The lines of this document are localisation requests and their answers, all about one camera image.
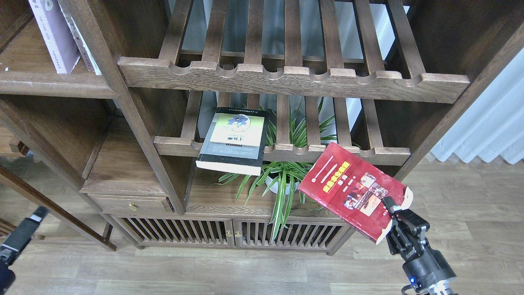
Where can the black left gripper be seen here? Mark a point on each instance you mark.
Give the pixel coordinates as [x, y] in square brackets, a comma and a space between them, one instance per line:
[15, 243]

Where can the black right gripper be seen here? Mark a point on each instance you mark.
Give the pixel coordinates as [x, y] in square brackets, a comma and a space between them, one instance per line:
[426, 269]

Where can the red paperback book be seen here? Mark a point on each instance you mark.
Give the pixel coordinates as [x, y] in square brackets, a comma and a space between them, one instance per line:
[353, 189]

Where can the black and green book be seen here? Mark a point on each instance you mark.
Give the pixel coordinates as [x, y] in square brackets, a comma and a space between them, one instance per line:
[235, 141]

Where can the white and lilac book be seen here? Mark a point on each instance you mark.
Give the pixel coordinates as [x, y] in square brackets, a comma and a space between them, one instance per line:
[56, 34]

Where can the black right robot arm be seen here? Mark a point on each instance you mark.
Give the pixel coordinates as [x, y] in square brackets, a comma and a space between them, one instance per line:
[426, 269]

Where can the dark wooden side furniture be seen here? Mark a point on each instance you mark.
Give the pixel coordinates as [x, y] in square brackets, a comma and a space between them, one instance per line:
[10, 147]

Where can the white plant pot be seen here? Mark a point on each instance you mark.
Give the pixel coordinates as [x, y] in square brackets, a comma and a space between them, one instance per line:
[274, 186]

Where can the brass drawer knob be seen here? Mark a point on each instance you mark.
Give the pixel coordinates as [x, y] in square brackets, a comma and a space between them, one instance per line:
[132, 207]

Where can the white pleated curtain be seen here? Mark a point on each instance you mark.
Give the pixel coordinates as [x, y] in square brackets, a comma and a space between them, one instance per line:
[493, 126]

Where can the dark wooden bookshelf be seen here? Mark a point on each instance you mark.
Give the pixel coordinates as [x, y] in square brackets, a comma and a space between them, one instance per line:
[400, 73]

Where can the white book behind post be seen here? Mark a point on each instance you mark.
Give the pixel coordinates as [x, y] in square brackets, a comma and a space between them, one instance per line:
[86, 55]

